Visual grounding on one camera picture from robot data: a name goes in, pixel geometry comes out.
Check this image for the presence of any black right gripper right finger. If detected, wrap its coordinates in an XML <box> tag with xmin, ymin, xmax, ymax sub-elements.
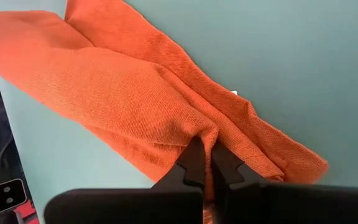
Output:
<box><xmin>211</xmin><ymin>141</ymin><xmax>358</xmax><ymax>224</ymax></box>

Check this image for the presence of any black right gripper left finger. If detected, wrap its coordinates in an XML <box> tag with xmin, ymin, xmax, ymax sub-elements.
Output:
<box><xmin>44</xmin><ymin>136</ymin><xmax>206</xmax><ymax>224</ymax></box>

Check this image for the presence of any orange towel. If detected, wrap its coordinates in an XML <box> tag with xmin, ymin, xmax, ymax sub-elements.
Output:
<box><xmin>0</xmin><ymin>0</ymin><xmax>329</xmax><ymax>224</ymax></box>

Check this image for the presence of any red object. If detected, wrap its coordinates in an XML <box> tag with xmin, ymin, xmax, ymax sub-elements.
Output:
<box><xmin>13</xmin><ymin>200</ymin><xmax>40</xmax><ymax>224</ymax></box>

